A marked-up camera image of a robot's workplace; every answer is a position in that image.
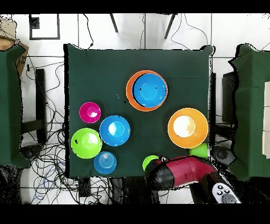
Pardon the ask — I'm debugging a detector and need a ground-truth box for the small green plastic bowl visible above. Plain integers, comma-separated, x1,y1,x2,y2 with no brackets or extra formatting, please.
142,155,160,172

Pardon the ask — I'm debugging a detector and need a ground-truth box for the green plastic cup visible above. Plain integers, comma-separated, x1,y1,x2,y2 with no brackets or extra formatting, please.
189,143,208,158

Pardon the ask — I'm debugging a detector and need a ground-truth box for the blue plastic bowl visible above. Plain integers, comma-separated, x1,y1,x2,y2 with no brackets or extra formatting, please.
132,73,168,108
99,115,131,147

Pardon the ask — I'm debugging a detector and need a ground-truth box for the large orange plastic bowl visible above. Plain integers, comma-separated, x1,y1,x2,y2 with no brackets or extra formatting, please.
126,70,168,112
167,107,209,149

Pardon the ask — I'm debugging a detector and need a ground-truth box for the small translucent blue bowl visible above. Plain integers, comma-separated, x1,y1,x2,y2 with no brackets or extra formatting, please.
93,151,117,175

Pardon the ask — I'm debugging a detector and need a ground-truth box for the large green plastic bowl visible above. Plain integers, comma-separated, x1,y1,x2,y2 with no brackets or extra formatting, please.
71,127,103,159

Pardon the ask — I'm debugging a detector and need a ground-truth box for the black power strip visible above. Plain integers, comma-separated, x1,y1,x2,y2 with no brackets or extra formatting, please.
78,178,92,198

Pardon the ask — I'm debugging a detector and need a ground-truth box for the small pink plastic bowl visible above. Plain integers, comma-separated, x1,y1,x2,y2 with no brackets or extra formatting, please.
79,101,102,124

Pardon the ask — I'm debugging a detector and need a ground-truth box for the black box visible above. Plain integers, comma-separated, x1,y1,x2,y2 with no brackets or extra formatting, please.
221,71,239,124

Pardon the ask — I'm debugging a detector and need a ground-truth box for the dark green table cloth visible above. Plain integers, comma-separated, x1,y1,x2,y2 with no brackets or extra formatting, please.
63,43,216,178

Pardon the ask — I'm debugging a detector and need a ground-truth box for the green cloth covered table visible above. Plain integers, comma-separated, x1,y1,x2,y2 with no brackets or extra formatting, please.
228,43,270,180
0,45,30,170

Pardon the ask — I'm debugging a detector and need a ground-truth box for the black stand base with knob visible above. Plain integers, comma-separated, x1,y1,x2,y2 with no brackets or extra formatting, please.
20,145,43,162

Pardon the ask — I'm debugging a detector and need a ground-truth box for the black tripod leg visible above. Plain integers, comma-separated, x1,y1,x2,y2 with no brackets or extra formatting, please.
109,13,119,34
163,13,177,40

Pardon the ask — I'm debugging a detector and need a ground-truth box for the black floor stand bar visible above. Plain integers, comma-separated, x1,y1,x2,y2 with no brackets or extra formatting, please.
21,68,47,144

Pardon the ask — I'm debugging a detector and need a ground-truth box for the brown cardboard box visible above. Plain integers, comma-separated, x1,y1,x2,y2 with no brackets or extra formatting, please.
0,16,30,76

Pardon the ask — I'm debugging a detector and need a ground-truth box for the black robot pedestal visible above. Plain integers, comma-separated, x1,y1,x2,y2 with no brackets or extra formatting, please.
110,177,161,204

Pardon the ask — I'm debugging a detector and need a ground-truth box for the thin black floor cable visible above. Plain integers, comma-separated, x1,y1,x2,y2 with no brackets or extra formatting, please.
82,13,95,49

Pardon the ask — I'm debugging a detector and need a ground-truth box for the black square frame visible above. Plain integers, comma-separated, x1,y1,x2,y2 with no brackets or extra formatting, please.
28,13,61,41

